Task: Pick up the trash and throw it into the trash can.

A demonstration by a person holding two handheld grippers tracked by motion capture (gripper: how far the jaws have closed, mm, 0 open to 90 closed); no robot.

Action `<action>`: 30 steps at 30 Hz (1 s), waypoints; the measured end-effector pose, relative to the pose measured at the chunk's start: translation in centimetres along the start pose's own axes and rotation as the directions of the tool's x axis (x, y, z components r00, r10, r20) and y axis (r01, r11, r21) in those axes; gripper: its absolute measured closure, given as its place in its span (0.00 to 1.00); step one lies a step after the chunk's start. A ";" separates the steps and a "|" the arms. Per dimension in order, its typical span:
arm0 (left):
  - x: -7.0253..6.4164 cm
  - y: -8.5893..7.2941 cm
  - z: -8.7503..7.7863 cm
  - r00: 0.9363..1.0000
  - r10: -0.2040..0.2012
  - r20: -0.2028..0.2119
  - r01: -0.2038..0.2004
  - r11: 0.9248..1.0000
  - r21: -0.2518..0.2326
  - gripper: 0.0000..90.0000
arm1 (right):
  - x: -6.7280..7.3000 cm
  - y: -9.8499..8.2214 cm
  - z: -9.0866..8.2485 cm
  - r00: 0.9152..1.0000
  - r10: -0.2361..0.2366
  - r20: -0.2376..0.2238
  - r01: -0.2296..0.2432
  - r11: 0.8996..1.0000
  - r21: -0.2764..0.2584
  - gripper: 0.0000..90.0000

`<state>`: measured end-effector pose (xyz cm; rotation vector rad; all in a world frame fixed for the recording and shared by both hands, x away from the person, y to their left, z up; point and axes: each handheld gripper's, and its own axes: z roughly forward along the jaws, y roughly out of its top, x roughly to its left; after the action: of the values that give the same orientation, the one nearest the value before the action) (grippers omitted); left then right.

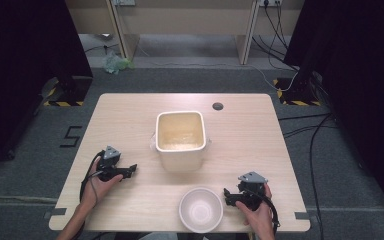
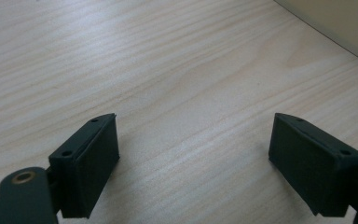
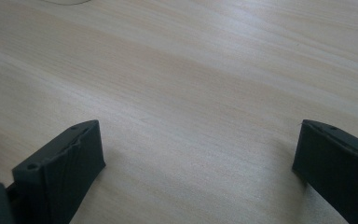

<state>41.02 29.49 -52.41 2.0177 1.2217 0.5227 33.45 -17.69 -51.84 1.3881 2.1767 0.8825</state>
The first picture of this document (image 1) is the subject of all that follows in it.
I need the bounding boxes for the black wall socket cables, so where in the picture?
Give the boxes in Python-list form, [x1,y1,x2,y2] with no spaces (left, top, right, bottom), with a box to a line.
[251,2,300,73]

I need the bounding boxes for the green plastic bag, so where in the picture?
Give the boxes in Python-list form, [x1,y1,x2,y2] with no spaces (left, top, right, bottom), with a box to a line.
[101,52,136,75]

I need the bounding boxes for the person's left hand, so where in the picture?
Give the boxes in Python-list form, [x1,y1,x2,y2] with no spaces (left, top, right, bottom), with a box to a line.
[80,157,125,211]

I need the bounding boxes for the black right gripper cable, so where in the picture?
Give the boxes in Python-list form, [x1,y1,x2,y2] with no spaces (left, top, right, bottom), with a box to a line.
[252,189,281,235]

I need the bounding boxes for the person's right hand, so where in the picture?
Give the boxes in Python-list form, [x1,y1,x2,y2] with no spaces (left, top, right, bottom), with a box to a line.
[235,183,277,235]

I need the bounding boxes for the black floor cable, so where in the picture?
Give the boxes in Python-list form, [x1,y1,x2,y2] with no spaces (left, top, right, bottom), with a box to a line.
[278,112,335,240]

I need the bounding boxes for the black curtain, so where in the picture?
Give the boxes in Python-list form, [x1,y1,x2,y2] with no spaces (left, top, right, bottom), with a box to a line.
[283,0,384,225]
[0,0,94,178]

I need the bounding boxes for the white square plastic container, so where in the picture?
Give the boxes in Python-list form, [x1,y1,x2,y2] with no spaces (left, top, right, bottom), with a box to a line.
[149,110,213,173]

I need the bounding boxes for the person's grey clothing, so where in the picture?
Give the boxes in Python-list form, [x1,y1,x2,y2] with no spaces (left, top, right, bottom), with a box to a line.
[136,231,211,240]

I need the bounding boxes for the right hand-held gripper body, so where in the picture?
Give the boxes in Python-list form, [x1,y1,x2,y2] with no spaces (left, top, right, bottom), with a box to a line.
[234,171,269,212]

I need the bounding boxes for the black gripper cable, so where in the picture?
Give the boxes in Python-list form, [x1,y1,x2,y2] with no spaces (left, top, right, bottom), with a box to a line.
[252,189,281,235]
[79,150,106,205]

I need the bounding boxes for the white wall socket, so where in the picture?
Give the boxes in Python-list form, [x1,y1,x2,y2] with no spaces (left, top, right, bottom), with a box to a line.
[257,0,284,7]

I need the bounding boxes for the white round bowl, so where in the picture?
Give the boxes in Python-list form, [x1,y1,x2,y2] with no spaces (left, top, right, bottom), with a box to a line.
[178,186,225,234]

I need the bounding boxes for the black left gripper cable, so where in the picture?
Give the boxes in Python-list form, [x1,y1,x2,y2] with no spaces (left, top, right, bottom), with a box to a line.
[79,150,106,205]

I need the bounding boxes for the black stand base striped tape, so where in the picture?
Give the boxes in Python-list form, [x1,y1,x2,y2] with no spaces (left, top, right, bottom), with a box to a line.
[272,77,324,107]
[42,75,94,108]

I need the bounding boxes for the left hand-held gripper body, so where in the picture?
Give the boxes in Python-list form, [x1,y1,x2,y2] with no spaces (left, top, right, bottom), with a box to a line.
[96,145,130,183]

